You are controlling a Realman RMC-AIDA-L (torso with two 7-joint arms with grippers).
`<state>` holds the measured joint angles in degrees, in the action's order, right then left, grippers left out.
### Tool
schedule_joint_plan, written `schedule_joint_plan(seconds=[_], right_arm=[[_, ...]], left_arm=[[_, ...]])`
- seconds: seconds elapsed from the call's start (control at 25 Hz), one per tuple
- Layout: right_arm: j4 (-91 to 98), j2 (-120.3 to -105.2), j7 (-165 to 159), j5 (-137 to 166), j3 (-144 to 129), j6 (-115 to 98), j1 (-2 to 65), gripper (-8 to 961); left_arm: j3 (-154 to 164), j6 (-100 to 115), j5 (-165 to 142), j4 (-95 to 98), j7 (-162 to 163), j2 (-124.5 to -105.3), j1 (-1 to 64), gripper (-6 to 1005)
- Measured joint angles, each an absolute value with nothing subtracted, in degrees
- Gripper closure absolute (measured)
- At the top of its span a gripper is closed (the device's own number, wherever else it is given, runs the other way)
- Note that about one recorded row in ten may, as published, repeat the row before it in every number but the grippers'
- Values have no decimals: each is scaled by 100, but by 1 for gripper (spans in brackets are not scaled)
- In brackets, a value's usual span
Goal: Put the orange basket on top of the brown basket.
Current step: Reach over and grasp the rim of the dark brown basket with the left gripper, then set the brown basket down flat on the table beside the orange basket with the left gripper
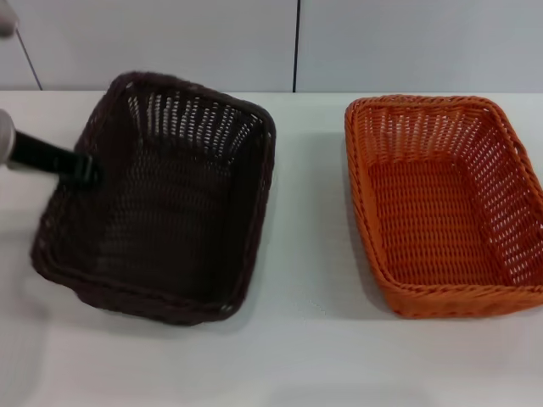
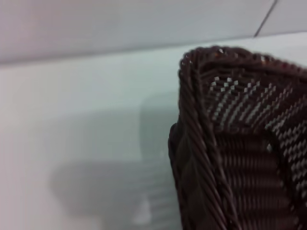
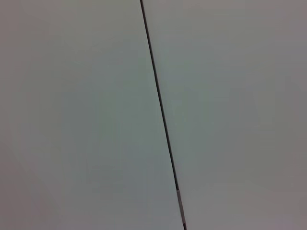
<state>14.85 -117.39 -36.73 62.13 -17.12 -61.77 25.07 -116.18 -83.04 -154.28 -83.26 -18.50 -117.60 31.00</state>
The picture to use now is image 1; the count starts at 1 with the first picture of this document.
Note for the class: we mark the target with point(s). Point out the orange woven basket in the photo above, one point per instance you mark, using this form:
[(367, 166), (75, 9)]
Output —
[(428, 212)]

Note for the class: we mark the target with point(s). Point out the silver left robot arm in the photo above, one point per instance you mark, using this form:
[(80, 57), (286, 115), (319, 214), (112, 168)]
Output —
[(5, 140)]

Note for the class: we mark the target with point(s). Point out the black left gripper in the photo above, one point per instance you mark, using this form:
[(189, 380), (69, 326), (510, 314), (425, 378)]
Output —
[(42, 154)]

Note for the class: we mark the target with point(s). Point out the dark brown woven basket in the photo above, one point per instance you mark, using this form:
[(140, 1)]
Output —
[(169, 229)]

